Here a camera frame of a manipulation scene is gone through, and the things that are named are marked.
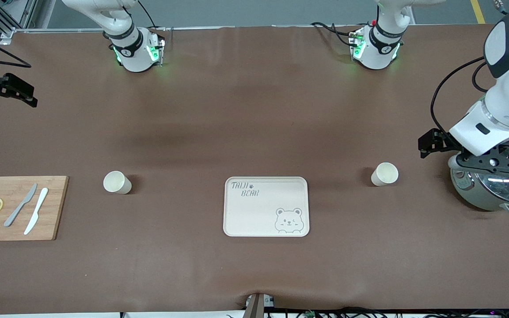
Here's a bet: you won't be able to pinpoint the white plastic cup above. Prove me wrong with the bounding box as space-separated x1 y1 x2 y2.
103 170 132 195
371 162 399 187

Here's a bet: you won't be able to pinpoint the cream tray with bear print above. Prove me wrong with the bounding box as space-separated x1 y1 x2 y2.
223 176 310 238

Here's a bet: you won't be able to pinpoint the grey electric cooking pot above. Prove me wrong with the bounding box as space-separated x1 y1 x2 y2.
449 138 509 216

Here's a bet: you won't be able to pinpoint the glass pot lid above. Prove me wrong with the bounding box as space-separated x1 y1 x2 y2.
464 139 509 201

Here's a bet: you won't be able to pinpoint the grey plastic knife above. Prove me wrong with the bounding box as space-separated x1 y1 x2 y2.
4 183 38 227

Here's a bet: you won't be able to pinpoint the white plastic knife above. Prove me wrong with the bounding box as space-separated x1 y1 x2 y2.
23 187 49 235

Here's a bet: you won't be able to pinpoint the bamboo cutting board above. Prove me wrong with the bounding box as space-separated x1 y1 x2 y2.
0 176 69 242

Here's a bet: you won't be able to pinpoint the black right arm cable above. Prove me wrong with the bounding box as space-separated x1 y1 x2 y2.
0 30 32 69

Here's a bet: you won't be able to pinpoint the silver table edge rail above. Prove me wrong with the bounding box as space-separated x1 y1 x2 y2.
0 26 237 47

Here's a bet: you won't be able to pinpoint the aluminium frame structure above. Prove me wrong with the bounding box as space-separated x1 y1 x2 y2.
0 0 56 45

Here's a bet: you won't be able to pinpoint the black right base cable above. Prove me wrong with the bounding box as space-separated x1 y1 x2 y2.
137 0 157 29

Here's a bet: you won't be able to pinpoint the black left base cables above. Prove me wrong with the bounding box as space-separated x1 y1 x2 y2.
311 21 357 48

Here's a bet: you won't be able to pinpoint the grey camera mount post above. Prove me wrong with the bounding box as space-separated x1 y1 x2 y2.
242 292 276 318

